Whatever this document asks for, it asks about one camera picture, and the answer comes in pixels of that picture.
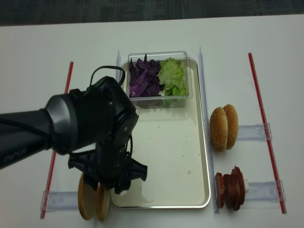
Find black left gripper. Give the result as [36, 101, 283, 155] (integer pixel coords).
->
[68, 136, 148, 194]

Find bun half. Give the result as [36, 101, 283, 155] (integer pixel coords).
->
[96, 184, 110, 221]
[77, 173, 97, 220]

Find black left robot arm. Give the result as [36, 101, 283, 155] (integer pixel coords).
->
[0, 76, 147, 194]

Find green lettuce leaves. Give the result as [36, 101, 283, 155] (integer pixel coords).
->
[158, 58, 187, 96]

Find stack of meat slices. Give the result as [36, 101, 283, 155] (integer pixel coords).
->
[215, 166, 246, 211]

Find white meat pusher block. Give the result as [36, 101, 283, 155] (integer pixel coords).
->
[244, 180, 249, 194]

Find clear meat pusher track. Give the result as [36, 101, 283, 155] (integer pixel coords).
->
[241, 181, 285, 209]

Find clear bottom bun pusher track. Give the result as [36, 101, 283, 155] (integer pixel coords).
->
[40, 191, 78, 211]

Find clear bun pusher track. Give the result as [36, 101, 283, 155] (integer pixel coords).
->
[40, 191, 78, 211]
[237, 123, 272, 141]

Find metal serving tray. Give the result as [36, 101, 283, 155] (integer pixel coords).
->
[111, 59, 210, 209]

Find chopped purple cabbage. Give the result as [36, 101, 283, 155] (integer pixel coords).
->
[128, 54, 161, 97]

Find clear left long divider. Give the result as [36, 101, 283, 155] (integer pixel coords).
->
[116, 50, 121, 82]

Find clear plastic salad container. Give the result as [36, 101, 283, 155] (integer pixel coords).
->
[124, 51, 192, 108]

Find front sesame bun top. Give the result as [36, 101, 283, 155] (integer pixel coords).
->
[209, 107, 228, 152]

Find sesame bun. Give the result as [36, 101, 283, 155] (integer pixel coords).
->
[209, 107, 228, 152]
[223, 104, 238, 150]

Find rear sesame bun top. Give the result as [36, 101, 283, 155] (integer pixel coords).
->
[223, 104, 238, 150]

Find clear bun top pusher track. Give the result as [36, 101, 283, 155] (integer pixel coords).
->
[237, 123, 272, 141]

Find red left rail strip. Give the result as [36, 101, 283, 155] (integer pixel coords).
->
[39, 61, 74, 219]

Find red rail strip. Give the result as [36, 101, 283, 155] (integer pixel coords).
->
[248, 52, 287, 214]
[39, 61, 74, 219]

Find red right rail strip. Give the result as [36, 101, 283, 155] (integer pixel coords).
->
[248, 52, 287, 214]

